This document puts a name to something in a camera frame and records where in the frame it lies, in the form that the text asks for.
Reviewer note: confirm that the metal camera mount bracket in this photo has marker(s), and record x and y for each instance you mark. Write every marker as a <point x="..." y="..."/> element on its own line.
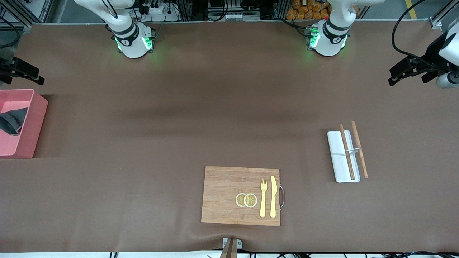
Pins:
<point x="229" y="251"/>

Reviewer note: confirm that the white power strip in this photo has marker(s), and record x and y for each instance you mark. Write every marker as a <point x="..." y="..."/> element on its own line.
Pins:
<point x="231" y="17"/>
<point x="161" y="16"/>

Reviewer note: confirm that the pink plastic bin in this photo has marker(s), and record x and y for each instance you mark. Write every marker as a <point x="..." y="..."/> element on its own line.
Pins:
<point x="34" y="125"/>

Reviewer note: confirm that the yellow plastic knife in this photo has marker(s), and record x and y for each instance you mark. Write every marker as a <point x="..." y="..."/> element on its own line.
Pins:
<point x="273" y="197"/>

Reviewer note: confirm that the white rectangular tray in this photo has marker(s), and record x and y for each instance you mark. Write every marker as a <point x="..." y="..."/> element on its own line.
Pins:
<point x="337" y="159"/>

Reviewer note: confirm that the orange snack packs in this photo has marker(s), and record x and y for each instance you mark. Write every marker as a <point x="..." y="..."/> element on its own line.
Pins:
<point x="304" y="12"/>

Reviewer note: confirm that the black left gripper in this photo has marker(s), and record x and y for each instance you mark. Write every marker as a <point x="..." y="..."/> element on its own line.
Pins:
<point x="431" y="52"/>

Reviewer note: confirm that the white Franka left robot arm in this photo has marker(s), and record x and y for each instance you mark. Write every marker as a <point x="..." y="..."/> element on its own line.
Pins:
<point x="330" y="39"/>

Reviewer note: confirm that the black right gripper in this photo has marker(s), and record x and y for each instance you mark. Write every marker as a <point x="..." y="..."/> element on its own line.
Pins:
<point x="8" y="69"/>

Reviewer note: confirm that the bamboo cutting board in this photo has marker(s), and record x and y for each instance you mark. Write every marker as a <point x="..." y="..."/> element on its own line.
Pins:
<point x="222" y="193"/>

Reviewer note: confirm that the aluminium frame strut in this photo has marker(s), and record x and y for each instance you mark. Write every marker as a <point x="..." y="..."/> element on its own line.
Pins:
<point x="27" y="28"/>
<point x="435" y="23"/>

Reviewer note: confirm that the yellow plastic fork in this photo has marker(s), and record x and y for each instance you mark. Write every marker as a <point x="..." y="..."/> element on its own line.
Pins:
<point x="263" y="204"/>

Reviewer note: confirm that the grey and pink cloth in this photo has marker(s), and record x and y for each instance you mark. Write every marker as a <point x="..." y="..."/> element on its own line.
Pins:
<point x="12" y="122"/>

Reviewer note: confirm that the brown wooden chopstick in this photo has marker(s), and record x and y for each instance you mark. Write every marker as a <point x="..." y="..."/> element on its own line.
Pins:
<point x="355" y="130"/>
<point x="344" y="139"/>

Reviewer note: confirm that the yellow lemon slice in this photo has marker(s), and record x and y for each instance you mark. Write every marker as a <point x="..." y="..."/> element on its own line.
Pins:
<point x="250" y="200"/>
<point x="239" y="200"/>

